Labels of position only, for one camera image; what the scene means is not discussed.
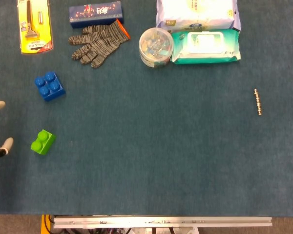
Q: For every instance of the white tissue pack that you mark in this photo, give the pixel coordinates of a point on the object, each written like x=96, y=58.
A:
x=197, y=13

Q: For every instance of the clear round clip container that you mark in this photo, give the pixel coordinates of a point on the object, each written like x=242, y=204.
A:
x=156, y=47

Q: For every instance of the blue toy brick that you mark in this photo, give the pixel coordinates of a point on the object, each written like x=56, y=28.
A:
x=50, y=85

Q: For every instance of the yellow razor blister pack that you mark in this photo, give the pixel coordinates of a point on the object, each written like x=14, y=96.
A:
x=34, y=26

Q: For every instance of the dark blue printed box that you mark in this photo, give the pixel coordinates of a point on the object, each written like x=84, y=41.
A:
x=96, y=13

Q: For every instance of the aluminium frame rail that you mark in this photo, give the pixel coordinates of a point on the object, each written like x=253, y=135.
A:
x=161, y=222

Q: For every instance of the green toy brick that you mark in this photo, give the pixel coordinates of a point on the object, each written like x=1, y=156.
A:
x=42, y=144

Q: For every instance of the blue table cloth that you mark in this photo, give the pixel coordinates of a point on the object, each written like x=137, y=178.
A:
x=146, y=136

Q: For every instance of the green wet wipes pack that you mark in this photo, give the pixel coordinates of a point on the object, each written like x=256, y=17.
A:
x=205, y=47

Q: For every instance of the grey striped knit glove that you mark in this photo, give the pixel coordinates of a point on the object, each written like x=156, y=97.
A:
x=100, y=43

